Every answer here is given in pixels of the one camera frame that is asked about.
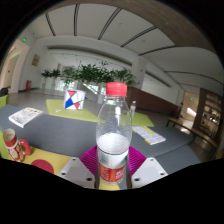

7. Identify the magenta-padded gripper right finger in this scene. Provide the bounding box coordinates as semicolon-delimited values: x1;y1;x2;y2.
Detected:
127;145;169;190

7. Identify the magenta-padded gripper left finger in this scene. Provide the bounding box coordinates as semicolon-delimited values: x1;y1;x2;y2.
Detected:
57;145;99;190

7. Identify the clear red-capped water bottle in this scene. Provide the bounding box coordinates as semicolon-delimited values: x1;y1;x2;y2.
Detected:
95;82;133;185

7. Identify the flat round red coaster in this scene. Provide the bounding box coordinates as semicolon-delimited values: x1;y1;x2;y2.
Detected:
30;159;55;175

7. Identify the yellow and white booklet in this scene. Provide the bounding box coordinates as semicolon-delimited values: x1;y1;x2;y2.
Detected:
131;125;167;146

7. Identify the grey curved seat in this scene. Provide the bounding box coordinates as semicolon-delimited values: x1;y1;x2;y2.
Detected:
128;124;204;174

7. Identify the grey-topped green curved seat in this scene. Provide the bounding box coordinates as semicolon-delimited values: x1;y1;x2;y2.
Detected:
0;103;99;159

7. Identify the small green ottoman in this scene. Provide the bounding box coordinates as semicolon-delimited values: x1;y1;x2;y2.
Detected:
132;111;155;128

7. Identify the wooden bench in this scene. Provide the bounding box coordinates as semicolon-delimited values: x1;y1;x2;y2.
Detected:
165;116;219;149

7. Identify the red and white mug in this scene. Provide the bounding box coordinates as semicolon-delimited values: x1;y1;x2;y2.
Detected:
2;128;32;163

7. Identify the white cube with coloured triangles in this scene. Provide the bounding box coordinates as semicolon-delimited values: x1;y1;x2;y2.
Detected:
63;88;86;111

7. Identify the white printed magazine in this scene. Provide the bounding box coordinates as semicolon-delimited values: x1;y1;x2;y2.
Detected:
8;106;44;129

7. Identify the wooden shelf unit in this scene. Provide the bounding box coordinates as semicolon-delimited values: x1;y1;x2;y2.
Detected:
193;88;224;134

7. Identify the row of green potted plants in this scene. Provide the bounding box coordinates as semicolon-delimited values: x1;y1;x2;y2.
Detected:
40;61;137;88

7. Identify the green armchair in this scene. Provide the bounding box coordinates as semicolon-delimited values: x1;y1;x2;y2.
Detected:
0;94;9;109

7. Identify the framed wall picture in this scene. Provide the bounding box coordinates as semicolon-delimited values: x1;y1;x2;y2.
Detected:
31;53;41;67

